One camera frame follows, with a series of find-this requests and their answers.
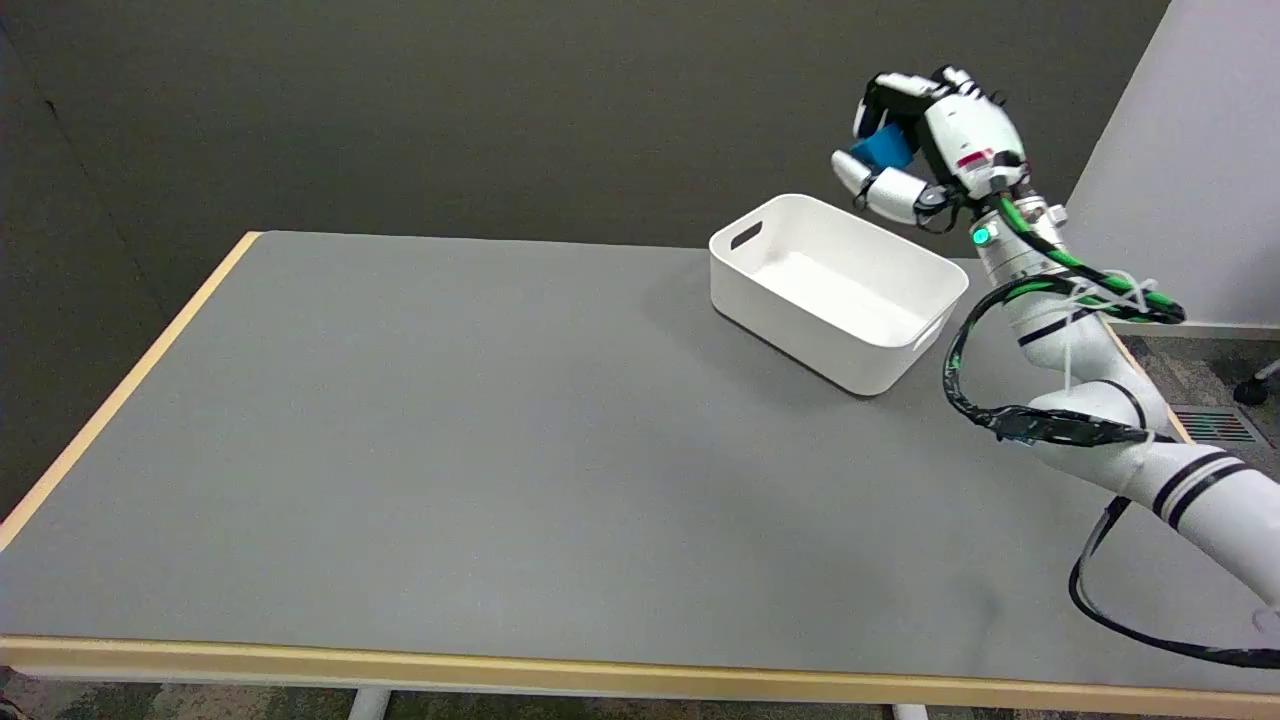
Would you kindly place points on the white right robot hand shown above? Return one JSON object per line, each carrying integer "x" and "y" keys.
{"x": 968, "y": 130}

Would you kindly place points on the blue wooden cube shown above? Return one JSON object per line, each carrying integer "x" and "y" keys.
{"x": 884, "y": 148}

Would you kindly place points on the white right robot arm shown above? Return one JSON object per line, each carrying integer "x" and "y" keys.
{"x": 1110, "y": 400}

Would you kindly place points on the white plastic box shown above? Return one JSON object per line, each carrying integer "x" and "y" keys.
{"x": 838, "y": 290}

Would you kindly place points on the black chair caster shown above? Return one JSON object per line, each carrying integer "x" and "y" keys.
{"x": 1255, "y": 385}

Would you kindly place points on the metal floor vent grille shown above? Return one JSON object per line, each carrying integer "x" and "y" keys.
{"x": 1214, "y": 425}

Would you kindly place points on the white table leg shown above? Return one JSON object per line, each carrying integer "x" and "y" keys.
{"x": 909, "y": 712}
{"x": 368, "y": 703}

